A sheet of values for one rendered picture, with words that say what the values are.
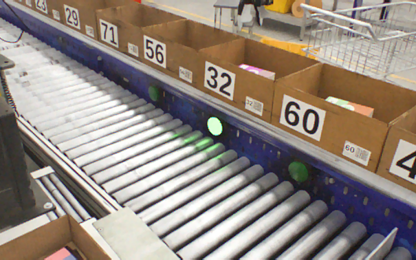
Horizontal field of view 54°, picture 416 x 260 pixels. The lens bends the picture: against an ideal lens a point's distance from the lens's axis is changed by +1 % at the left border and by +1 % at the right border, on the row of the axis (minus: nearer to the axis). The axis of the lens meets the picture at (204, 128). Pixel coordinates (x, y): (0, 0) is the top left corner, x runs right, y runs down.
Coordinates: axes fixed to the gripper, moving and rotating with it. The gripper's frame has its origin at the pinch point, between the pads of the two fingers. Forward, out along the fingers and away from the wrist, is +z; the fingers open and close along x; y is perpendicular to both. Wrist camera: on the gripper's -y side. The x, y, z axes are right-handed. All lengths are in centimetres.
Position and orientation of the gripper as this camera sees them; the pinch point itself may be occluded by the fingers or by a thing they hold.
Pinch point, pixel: (248, 26)
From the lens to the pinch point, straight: 151.9
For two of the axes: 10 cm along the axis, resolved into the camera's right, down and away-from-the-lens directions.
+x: 7.3, -3.2, 6.0
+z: -0.4, 8.6, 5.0
